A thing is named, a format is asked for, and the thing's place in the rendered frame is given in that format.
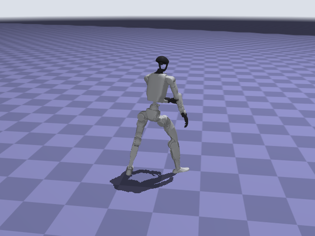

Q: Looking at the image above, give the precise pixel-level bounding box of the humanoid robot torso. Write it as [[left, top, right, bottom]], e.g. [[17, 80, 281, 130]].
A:
[[145, 72, 169, 122]]

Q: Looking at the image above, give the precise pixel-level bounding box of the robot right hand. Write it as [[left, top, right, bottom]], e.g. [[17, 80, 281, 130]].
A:
[[181, 113, 188, 127]]

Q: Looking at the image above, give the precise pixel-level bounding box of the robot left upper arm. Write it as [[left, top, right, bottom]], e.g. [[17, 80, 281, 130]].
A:
[[144, 74, 150, 84]]

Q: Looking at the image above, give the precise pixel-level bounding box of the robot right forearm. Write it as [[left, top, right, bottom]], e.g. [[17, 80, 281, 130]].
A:
[[176, 93, 186, 115]]

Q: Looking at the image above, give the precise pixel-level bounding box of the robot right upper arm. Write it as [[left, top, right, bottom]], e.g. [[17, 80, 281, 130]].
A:
[[165, 76, 179, 100]]

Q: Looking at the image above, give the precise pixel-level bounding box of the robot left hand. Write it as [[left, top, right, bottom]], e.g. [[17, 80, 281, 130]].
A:
[[165, 97, 178, 104]]

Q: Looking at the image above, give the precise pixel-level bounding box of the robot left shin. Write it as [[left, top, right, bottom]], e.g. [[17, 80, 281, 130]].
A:
[[128, 137, 139, 169]]

